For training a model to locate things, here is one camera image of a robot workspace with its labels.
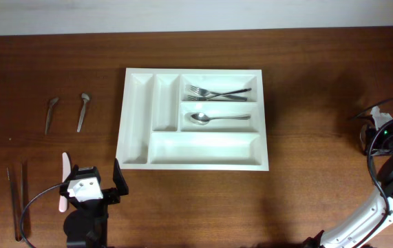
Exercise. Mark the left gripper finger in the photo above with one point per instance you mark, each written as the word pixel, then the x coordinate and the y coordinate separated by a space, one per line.
pixel 73 173
pixel 119 180

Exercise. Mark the metal tablespoon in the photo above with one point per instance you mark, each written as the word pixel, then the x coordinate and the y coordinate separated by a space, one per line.
pixel 362 135
pixel 202 119

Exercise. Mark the small metal teaspoon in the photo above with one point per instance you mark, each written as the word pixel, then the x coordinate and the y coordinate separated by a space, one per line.
pixel 51 105
pixel 85 98

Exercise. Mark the metal tweezers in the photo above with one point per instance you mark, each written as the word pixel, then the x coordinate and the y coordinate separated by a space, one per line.
pixel 16 208

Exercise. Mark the metal fork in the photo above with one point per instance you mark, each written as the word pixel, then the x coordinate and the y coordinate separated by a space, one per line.
pixel 199 91
pixel 202 98
pixel 233 92

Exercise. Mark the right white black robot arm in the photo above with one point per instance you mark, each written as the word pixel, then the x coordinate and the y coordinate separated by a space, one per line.
pixel 377 212

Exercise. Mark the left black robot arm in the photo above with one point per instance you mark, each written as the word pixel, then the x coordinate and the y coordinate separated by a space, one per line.
pixel 87 225

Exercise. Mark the white plastic knife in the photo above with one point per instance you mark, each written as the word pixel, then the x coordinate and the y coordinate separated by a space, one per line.
pixel 66 169

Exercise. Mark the white plastic cutlery tray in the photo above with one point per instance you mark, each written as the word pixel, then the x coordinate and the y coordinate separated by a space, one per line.
pixel 156 133

